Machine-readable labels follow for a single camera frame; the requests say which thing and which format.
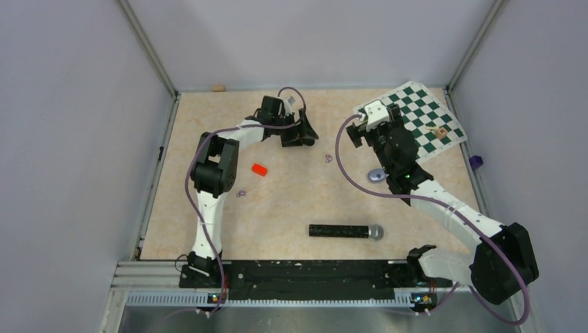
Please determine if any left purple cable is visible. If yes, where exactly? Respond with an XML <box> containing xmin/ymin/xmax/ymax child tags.
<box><xmin>184</xmin><ymin>87</ymin><xmax>308</xmax><ymax>318</ymax></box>

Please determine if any green white chessboard mat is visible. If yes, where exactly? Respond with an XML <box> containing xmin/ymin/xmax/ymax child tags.
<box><xmin>353</xmin><ymin>81</ymin><xmax>467</xmax><ymax>163</ymax></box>

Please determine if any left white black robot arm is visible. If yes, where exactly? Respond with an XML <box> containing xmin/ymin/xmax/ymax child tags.
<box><xmin>180</xmin><ymin>96</ymin><xmax>319</xmax><ymax>288</ymax></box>

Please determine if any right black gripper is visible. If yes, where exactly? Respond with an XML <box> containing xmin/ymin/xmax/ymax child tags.
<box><xmin>347</xmin><ymin>104</ymin><xmax>404</xmax><ymax>175</ymax></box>

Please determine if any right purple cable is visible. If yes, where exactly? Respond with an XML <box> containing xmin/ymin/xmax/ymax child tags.
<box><xmin>335</xmin><ymin>114</ymin><xmax>532</xmax><ymax>326</ymax></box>

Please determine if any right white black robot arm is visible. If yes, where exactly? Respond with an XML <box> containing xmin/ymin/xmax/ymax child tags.
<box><xmin>336</xmin><ymin>105</ymin><xmax>539</xmax><ymax>305</ymax></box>

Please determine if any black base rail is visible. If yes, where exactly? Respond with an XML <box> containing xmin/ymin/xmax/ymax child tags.
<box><xmin>179</xmin><ymin>259</ymin><xmax>453</xmax><ymax>301</ymax></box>

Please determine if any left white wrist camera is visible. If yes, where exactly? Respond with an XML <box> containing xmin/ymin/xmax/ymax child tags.
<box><xmin>280</xmin><ymin>95</ymin><xmax>297</xmax><ymax>117</ymax></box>

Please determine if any grey oval charging case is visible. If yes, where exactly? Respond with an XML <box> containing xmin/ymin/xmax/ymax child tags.
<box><xmin>367</xmin><ymin>169</ymin><xmax>388</xmax><ymax>183</ymax></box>

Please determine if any purple small object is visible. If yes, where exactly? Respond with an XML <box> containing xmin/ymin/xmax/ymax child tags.
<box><xmin>469</xmin><ymin>155</ymin><xmax>484</xmax><ymax>171</ymax></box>

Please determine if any black microphone silver head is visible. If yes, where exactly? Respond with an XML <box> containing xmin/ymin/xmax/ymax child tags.
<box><xmin>309</xmin><ymin>224</ymin><xmax>384</xmax><ymax>241</ymax></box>

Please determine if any wooden letter cube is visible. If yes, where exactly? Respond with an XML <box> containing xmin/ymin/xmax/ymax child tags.
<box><xmin>435</xmin><ymin>128</ymin><xmax>449</xmax><ymax>139</ymax></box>

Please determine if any red rectangular block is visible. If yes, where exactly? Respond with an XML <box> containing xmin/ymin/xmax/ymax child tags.
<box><xmin>251</xmin><ymin>163</ymin><xmax>268</xmax><ymax>177</ymax></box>

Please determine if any purple cable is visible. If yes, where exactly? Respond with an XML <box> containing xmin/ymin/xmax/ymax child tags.
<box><xmin>335</xmin><ymin>114</ymin><xmax>532</xmax><ymax>326</ymax></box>
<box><xmin>184</xmin><ymin>87</ymin><xmax>308</xmax><ymax>318</ymax></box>

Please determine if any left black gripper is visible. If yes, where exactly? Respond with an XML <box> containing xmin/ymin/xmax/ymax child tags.
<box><xmin>271</xmin><ymin>109</ymin><xmax>316</xmax><ymax>148</ymax></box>

